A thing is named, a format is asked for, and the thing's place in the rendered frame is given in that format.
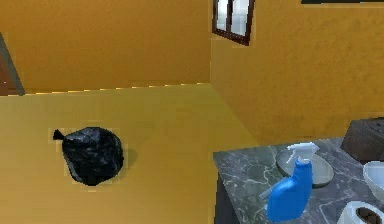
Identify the dark brown toaster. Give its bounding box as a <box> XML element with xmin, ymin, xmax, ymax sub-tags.
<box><xmin>340</xmin><ymin>116</ymin><xmax>384</xmax><ymax>165</ymax></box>

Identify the grey marble counter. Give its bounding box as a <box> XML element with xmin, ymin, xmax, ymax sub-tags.
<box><xmin>212</xmin><ymin>137</ymin><xmax>384</xmax><ymax>224</ymax></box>

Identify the dark framed window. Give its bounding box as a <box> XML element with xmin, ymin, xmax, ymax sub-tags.
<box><xmin>212</xmin><ymin>0</ymin><xmax>256</xmax><ymax>47</ymax></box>

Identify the black garbage bag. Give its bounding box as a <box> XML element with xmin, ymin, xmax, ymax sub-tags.
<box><xmin>52</xmin><ymin>126</ymin><xmax>125</xmax><ymax>187</ymax></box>

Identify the blue spray bottle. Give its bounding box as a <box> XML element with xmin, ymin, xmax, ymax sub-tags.
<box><xmin>266</xmin><ymin>142</ymin><xmax>321</xmax><ymax>223</ymax></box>

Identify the grey plate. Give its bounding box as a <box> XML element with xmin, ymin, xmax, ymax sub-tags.
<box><xmin>275</xmin><ymin>148</ymin><xmax>335</xmax><ymax>188</ymax></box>

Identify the dark framed picture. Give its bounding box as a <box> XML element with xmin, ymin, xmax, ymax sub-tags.
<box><xmin>300</xmin><ymin>0</ymin><xmax>384</xmax><ymax>5</ymax></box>

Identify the white cup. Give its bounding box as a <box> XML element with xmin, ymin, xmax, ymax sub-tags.
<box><xmin>336</xmin><ymin>200</ymin><xmax>384</xmax><ymax>224</ymax></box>

